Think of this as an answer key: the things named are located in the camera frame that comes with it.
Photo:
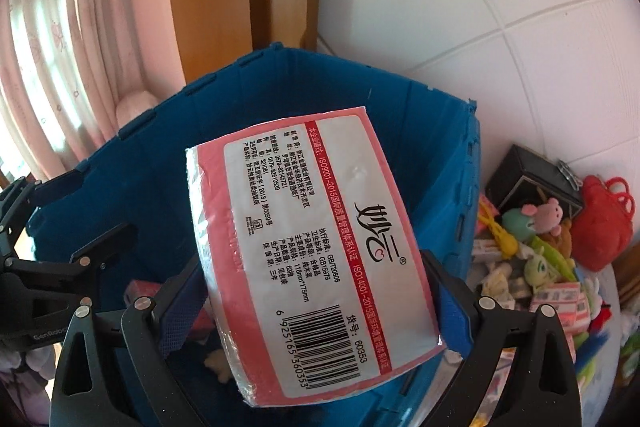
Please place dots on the light green plush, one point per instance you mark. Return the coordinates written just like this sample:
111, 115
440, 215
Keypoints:
539, 269

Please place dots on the blue plastic crate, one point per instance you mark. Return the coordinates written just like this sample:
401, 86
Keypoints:
350, 107

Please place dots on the large labelled pink tissue pack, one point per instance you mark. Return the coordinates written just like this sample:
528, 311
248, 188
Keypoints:
310, 257

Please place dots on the white rabbit plush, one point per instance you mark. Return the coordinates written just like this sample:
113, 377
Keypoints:
592, 284

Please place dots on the small pink pig plush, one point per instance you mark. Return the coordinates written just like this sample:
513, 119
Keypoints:
542, 214

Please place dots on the black box with metal clasp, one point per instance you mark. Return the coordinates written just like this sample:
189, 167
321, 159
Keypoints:
520, 172

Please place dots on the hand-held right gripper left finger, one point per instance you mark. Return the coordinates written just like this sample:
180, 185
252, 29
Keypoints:
175, 317

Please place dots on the yellow and white plush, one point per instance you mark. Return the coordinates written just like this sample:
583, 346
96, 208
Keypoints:
500, 282

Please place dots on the blue fuzzy duster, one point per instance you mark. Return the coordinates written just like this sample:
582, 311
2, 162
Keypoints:
590, 337

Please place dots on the red dress pig plush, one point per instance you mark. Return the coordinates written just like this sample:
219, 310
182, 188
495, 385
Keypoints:
604, 312

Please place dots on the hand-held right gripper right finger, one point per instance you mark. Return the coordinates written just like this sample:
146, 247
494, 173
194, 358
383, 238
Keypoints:
452, 317

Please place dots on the pink fluffy cloth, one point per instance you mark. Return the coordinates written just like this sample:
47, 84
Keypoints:
25, 382

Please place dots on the red toy suitcase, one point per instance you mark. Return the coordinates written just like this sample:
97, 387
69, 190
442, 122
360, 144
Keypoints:
600, 227

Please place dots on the brown bear plush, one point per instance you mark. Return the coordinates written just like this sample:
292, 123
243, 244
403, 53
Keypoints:
564, 234

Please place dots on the pink curtain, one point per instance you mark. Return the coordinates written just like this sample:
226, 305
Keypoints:
75, 32

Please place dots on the pink rounded cushion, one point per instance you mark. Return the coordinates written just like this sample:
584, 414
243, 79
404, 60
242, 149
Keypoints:
135, 107

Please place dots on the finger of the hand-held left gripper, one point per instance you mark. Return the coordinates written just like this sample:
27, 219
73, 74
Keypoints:
50, 187
105, 247

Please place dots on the yellow plastic toy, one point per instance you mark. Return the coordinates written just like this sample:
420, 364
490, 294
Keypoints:
495, 227

